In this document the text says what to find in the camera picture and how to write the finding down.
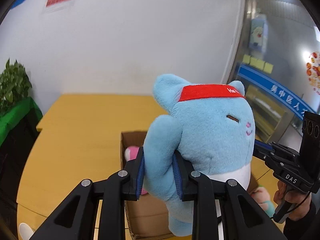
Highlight brown cardboard box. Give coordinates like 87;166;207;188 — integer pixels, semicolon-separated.
120;130;261;240

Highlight green cloth covered bench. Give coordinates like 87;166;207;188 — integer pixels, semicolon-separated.
0;97;43;145

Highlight black camera box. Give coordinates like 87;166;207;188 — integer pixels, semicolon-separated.
299;111;319;180

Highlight pink bear plush toy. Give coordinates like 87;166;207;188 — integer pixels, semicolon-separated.
124;146;147;200

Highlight white paper cup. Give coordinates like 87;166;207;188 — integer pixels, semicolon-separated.
18;223;34;240

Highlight festive window sticker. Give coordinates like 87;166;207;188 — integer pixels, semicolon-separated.
305;51;320;94

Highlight pink pig plush toy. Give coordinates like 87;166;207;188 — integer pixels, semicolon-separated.
250;186;275;218

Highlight green potted plant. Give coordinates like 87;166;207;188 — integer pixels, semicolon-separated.
0;59;32;116

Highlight blue cartoon poster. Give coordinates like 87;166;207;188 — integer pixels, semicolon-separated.
248;14;268;54

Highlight yellow sticky notes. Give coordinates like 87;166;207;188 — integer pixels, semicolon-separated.
242;54;273;74

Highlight blue cat plush toy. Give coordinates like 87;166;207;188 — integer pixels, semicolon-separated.
143;74;255;237

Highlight right hand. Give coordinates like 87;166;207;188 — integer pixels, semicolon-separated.
273;180;311;221

